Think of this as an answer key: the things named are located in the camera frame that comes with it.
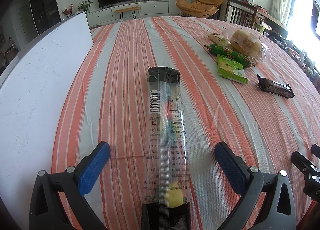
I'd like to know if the green snack packet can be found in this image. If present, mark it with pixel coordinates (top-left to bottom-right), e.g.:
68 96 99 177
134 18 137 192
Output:
216 54 249 85

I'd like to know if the window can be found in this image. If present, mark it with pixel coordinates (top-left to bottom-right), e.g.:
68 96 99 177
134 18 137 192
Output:
286 0 320 43

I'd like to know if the long clear snack packet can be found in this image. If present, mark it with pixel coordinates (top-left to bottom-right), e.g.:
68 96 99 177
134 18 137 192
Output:
141 67 191 230

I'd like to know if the wooden bench with hairpin legs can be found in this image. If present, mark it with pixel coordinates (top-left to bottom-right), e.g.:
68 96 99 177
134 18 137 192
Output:
114 6 140 22

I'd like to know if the orange lounge chair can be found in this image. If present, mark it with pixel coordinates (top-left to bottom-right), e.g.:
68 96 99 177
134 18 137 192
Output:
175 0 225 19

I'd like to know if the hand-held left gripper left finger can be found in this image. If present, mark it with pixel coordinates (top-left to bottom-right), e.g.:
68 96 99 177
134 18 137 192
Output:
29 141 111 230

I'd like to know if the bread in clear bag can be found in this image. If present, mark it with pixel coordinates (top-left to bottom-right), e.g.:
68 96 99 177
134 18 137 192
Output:
223 27 271 65

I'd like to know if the leafy plant in vase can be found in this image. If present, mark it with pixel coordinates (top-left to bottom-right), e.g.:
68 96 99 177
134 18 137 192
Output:
77 0 93 13

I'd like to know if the dark glass display cabinet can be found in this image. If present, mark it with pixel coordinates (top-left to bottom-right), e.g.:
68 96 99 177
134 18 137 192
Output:
28 0 62 36

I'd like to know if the red flower arrangement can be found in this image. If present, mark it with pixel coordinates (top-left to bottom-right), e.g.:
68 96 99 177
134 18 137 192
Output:
62 3 74 18

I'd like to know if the dark wooden chair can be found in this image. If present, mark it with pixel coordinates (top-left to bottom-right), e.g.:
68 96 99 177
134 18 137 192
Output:
226 0 258 30

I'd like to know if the white television cabinet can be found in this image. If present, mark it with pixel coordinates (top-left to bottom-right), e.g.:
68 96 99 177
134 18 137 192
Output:
86 0 170 28

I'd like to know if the orange striped tablecloth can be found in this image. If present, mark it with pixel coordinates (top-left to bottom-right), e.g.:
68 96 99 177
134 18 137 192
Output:
51 15 320 230

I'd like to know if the green plastic stool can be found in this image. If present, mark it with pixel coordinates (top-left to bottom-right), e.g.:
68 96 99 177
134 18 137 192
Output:
254 21 272 35

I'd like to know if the wooden dining table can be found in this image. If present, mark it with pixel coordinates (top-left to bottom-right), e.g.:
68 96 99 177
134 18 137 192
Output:
256 7 289 39

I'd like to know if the green sausage stick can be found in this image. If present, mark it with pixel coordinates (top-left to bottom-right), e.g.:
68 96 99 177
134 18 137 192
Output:
206 43 255 68

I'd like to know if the cream rice cracker packet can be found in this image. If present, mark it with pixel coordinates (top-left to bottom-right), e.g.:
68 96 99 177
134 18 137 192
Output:
208 32 230 47

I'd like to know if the white board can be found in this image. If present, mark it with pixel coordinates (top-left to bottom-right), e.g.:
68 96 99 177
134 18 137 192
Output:
0 11 95 210

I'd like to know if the brown chocolate bar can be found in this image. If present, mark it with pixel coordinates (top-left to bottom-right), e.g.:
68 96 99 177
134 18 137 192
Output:
257 74 294 99

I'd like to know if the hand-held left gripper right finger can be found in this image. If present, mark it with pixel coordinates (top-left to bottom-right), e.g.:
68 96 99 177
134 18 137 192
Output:
214 141 297 230

